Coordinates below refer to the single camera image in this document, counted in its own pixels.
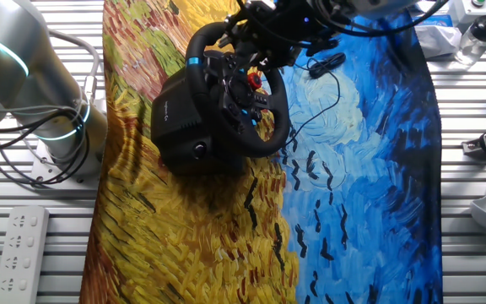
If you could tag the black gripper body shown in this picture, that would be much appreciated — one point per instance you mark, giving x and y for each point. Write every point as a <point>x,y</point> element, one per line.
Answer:
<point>298,25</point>

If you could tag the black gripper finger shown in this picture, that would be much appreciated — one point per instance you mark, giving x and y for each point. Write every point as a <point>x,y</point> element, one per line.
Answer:
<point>239,34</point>
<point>260,10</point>

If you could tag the black racing steering wheel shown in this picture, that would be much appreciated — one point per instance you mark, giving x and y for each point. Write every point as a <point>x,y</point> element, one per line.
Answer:
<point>268,143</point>

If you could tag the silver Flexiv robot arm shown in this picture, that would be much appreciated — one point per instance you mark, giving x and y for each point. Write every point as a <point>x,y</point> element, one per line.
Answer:
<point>15,84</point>

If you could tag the white tissue pack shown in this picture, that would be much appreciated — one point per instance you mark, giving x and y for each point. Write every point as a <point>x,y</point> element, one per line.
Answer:
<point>437,40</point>

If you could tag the white emergency stop box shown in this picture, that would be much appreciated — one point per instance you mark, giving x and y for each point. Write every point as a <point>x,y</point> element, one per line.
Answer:
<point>473,10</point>

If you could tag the clear spray bottle black cap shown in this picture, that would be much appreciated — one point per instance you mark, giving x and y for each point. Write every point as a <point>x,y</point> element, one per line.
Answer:
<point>475,42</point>

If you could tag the painted wheat field mat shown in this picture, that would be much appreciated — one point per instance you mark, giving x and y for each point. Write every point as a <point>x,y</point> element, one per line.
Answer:
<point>184,236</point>

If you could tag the white power strip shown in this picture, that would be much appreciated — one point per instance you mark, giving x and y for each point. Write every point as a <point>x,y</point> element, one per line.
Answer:
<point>19,253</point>

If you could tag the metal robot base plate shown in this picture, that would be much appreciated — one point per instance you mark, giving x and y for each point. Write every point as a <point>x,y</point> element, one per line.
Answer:
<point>44,169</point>

